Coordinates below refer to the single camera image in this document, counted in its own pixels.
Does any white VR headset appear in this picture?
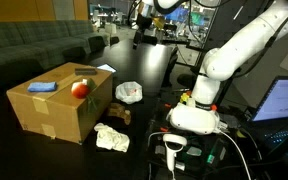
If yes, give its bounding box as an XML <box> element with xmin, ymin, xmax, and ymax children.
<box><xmin>167</xmin><ymin>103</ymin><xmax>220</xmax><ymax>135</ymax></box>

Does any red apple toy with leaves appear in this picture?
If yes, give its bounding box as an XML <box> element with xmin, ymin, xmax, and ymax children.
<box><xmin>71</xmin><ymin>78</ymin><xmax>97</xmax><ymax>110</ymax></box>

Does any dark grey eraser block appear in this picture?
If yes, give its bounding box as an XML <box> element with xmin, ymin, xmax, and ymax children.
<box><xmin>74</xmin><ymin>68</ymin><xmax>97</xmax><ymax>75</ymax></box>

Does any green plaid sofa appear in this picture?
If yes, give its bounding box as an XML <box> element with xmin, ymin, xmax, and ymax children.
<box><xmin>0</xmin><ymin>20</ymin><xmax>108</xmax><ymax>86</ymax></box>

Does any tablet with lit screen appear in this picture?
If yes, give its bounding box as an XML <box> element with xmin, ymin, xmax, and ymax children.
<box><xmin>97</xmin><ymin>64</ymin><xmax>116</xmax><ymax>73</ymax></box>

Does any large cardboard box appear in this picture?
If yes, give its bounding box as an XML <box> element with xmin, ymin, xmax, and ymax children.
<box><xmin>7</xmin><ymin>63</ymin><xmax>113</xmax><ymax>144</ymax></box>

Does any brown plush toy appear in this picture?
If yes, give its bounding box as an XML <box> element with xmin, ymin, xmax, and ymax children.
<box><xmin>107</xmin><ymin>103</ymin><xmax>131</xmax><ymax>125</ymax></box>

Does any open laptop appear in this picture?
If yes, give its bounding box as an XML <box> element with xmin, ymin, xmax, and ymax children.
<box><xmin>242</xmin><ymin>76</ymin><xmax>288</xmax><ymax>161</ymax></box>

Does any white cable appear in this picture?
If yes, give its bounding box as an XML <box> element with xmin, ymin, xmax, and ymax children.
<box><xmin>147</xmin><ymin>128</ymin><xmax>253</xmax><ymax>180</ymax></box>

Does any white crumpled cloth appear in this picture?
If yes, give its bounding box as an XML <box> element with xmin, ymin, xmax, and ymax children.
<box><xmin>94</xmin><ymin>123</ymin><xmax>130</xmax><ymax>153</ymax></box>

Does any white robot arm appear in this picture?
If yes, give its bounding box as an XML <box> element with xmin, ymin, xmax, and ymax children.
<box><xmin>175</xmin><ymin>0</ymin><xmax>288</xmax><ymax>109</ymax></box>

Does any white VR controller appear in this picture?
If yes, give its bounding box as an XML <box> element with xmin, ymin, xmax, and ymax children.
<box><xmin>163</xmin><ymin>134</ymin><xmax>187</xmax><ymax>171</ymax></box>

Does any blue sponge cloth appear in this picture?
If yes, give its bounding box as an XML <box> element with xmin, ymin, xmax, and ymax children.
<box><xmin>27</xmin><ymin>82</ymin><xmax>57</xmax><ymax>92</ymax></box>

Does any white plastic bag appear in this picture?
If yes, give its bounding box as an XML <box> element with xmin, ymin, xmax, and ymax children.
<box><xmin>115</xmin><ymin>81</ymin><xmax>143</xmax><ymax>104</ymax></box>

